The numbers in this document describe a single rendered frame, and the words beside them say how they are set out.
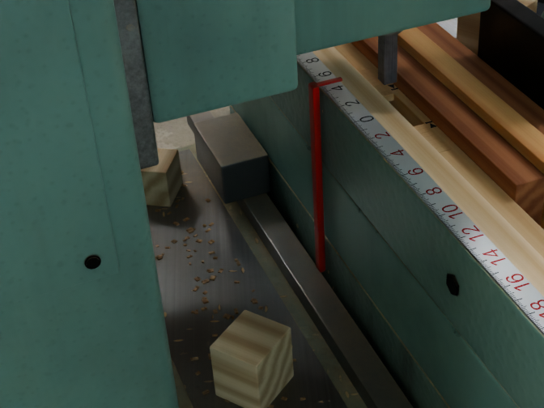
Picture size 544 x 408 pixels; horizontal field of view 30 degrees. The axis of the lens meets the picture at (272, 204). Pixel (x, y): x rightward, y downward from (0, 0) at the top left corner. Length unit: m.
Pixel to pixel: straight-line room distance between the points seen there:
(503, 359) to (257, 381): 0.17
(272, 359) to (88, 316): 0.14
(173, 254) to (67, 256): 0.27
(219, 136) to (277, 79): 0.27
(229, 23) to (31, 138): 0.12
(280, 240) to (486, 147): 0.21
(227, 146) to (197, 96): 0.26
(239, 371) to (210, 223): 0.19
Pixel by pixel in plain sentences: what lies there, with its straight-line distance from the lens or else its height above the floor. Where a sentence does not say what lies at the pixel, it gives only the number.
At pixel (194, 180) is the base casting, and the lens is 0.82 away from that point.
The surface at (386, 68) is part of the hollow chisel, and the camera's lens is 0.63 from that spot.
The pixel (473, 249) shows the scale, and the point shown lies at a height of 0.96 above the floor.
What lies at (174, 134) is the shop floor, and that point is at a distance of 2.42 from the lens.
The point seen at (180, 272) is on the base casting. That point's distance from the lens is 0.73.
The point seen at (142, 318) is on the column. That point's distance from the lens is 0.52.
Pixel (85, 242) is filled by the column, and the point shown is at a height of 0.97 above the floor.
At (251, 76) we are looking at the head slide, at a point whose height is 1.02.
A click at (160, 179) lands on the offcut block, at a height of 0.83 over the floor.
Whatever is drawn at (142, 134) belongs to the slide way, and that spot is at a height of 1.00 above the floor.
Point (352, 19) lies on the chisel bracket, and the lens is 0.57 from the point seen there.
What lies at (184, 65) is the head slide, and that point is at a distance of 0.50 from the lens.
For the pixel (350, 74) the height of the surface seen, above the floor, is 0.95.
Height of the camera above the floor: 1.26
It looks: 36 degrees down
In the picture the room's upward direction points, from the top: 4 degrees counter-clockwise
